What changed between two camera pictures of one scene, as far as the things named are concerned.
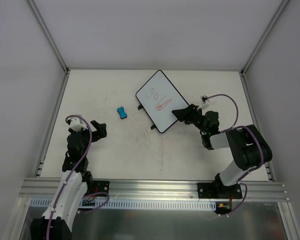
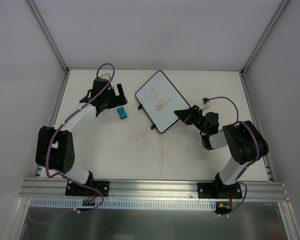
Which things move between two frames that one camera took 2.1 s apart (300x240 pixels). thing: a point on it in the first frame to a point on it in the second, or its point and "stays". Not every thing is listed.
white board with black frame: (159, 97) stays
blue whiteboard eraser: (121, 111) stays
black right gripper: (190, 115) stays
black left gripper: (94, 132) to (114, 97)
